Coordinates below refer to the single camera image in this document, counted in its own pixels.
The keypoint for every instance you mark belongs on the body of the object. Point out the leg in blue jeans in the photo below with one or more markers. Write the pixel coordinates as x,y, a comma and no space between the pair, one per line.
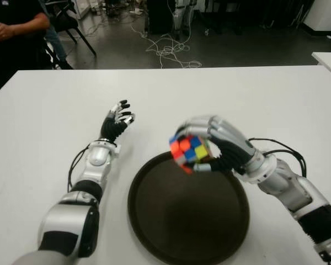
56,45

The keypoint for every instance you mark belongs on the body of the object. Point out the multicoloured Rubik's cube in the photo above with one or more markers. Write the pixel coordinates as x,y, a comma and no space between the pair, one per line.
187,151

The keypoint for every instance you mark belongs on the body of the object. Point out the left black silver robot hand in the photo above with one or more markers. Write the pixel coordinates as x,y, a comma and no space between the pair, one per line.
113,128

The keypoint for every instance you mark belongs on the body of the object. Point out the white cabinet with black base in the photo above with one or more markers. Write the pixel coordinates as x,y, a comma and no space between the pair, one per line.
324,13

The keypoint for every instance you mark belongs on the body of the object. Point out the dark brown round plate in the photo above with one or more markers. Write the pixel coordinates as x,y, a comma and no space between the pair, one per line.
187,215

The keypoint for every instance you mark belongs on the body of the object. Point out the black folding chair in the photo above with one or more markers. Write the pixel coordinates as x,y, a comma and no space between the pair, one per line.
71,25

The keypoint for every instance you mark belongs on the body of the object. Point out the right silver black robot arm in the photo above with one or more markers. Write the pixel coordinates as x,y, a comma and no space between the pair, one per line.
287,182

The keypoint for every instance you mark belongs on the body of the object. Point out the white side table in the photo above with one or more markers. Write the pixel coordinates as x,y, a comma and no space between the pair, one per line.
329,62

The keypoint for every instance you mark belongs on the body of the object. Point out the seated person in black clothes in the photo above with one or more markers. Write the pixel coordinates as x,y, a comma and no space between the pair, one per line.
13,60

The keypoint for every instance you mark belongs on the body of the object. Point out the white power strip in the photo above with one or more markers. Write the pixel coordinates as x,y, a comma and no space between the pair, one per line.
136,11

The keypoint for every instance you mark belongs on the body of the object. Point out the left silver black robot arm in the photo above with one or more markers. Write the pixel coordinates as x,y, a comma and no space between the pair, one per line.
96,157

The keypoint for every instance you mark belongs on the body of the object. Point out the bare forearm of seated person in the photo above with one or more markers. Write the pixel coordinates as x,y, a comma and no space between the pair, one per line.
22,27

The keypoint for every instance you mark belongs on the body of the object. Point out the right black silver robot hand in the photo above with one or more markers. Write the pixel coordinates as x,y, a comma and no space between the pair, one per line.
234,143

